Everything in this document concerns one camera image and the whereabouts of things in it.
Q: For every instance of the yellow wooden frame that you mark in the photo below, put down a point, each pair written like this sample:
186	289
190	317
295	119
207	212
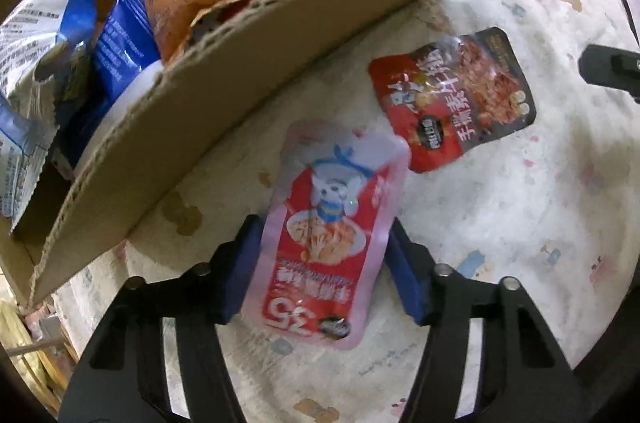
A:
25	353

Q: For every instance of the white yellow-print snack packet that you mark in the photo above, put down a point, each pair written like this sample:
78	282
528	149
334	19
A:
130	98

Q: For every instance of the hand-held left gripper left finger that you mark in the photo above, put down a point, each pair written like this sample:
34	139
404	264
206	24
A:
240	270

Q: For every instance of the brown cardboard box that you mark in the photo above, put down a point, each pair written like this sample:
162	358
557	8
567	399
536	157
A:
225	93

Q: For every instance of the red dark snack pouch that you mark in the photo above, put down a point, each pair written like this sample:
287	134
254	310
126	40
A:
450	103

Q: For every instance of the white printed blanket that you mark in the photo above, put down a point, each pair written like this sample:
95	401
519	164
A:
500	228

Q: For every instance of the white crinkled snack packet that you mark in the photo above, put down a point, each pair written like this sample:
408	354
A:
35	13

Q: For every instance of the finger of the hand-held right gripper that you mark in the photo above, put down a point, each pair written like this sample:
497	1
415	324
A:
607	70

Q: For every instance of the pink red snack pouch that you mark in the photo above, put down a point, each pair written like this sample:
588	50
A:
325	253

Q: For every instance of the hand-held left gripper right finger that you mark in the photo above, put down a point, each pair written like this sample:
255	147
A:
407	285

